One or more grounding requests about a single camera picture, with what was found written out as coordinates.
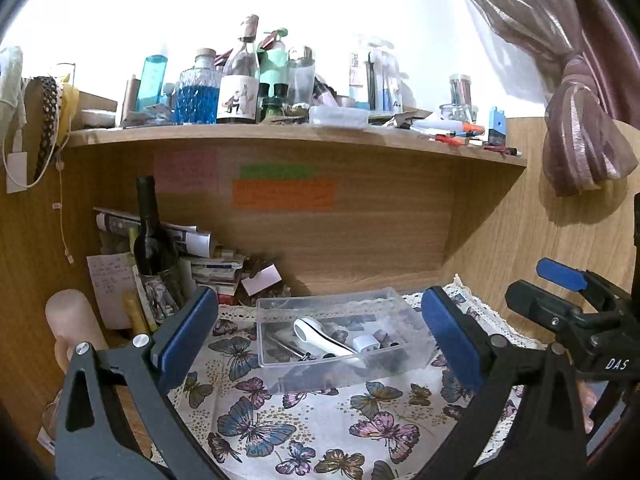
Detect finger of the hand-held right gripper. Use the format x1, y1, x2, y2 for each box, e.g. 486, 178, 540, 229
506, 280, 596, 343
537, 258, 640, 311

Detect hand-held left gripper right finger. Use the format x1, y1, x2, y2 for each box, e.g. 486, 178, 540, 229
415, 286, 588, 480

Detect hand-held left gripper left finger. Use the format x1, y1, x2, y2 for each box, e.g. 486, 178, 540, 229
54, 285, 221, 480

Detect small white roll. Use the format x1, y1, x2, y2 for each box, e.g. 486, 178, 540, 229
352, 334, 382, 356

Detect silver metal tube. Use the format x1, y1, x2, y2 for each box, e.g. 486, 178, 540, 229
267, 335, 313, 361

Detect white handheld device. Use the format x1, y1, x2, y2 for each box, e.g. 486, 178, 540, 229
292, 317, 368, 367

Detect clear plastic box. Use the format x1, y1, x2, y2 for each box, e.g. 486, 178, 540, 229
255, 287, 437, 395

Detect yellow candle stick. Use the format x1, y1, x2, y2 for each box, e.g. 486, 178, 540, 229
124, 292, 151, 336

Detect stack of books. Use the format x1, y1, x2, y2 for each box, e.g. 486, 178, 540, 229
177, 245, 248, 306

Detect small pink white box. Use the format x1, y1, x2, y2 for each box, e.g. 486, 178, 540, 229
240, 262, 283, 297

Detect handwritten paper note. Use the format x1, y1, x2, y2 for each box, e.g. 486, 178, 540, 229
86, 254, 138, 331

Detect dark wine bottle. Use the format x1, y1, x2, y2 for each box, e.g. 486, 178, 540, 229
132, 176, 181, 321

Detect stack of papers and magazines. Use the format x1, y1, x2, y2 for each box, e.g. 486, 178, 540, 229
92, 206, 213, 256

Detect pink candle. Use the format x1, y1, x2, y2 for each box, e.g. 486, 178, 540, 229
45, 289, 108, 376

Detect pink curtain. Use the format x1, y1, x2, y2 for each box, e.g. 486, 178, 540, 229
445, 0, 640, 198

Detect butterfly print tablecloth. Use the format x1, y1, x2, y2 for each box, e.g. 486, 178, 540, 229
150, 275, 546, 480

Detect small blue box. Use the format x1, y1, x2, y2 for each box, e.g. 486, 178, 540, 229
487, 106, 507, 147

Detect pink sticky note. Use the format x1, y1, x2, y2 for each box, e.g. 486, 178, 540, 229
154, 151, 219, 195

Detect orange sticky note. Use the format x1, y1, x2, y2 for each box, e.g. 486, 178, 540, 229
231, 177, 336, 211

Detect green sticky note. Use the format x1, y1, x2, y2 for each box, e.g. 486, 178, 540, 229
240, 164, 316, 179

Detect glass jar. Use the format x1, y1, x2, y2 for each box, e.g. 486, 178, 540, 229
440, 102, 478, 123

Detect clear tube of sticks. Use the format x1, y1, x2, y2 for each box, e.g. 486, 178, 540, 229
448, 74, 473, 107

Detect wooden shelf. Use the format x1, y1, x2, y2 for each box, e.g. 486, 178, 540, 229
65, 120, 528, 168

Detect glass bottle with blue liquid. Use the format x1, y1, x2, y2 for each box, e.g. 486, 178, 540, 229
174, 49, 223, 125

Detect white tag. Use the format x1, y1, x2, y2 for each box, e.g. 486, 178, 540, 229
5, 151, 28, 193

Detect cardboard roll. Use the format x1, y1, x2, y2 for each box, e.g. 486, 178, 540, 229
122, 75, 143, 126

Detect clear labelled glass bottle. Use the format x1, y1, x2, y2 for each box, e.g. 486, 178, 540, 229
216, 14, 261, 125

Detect flat white plastic box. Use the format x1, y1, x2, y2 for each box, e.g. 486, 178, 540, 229
309, 105, 370, 127

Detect light blue plastic bottle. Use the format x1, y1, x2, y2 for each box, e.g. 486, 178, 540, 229
136, 54, 168, 113

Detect yellow headband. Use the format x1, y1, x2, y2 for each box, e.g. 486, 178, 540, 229
57, 72, 81, 146

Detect patterned headband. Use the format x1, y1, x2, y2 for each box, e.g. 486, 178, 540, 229
35, 76, 60, 183

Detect clear blister pack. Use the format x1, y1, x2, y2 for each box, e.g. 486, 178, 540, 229
349, 35, 403, 113

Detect clear bottle with silver cap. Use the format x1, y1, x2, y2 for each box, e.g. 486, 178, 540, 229
287, 46, 317, 107

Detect mint green pump bottle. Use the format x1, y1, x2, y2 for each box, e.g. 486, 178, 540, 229
257, 27, 290, 106

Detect white furry headband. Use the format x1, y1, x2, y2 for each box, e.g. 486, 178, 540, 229
0, 46, 26, 126

